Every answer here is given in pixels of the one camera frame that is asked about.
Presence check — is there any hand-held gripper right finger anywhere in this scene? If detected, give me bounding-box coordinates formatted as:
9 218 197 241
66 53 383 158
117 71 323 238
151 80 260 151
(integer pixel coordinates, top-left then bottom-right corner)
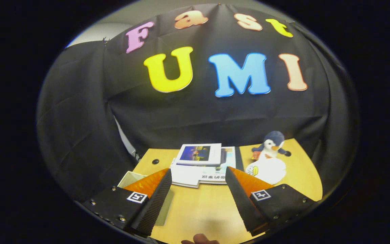
225 166 317 237

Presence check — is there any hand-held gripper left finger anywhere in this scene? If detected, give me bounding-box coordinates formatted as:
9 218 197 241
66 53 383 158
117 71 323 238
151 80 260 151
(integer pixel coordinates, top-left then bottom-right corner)
81 168 173 237

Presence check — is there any beige fabric storage box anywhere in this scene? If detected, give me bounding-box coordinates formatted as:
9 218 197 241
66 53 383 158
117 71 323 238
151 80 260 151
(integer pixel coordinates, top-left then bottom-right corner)
117 170 174 227

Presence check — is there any white plush toy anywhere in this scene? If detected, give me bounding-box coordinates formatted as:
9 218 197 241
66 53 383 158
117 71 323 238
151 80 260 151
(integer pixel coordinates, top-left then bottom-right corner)
245 158 287 185

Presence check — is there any large white book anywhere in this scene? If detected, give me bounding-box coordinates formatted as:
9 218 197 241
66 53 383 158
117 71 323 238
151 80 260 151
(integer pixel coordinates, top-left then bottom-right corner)
170 157 236 188

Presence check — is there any blue picture cover book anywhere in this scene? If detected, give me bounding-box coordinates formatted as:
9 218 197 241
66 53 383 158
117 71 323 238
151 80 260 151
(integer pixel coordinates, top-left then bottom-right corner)
176 143 222 167

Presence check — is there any penguin plush toy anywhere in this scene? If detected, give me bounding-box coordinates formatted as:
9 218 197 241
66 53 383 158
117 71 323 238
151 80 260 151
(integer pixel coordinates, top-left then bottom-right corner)
251 131 292 160

